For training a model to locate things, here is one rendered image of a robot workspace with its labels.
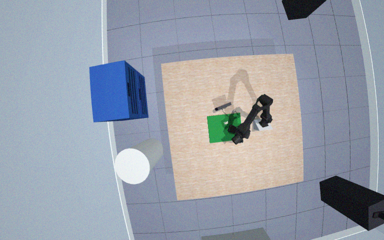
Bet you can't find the green circuit board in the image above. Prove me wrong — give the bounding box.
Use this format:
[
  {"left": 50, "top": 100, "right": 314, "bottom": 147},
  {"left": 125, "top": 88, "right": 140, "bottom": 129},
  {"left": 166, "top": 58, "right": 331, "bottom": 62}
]
[{"left": 207, "top": 112, "right": 241, "bottom": 144}]

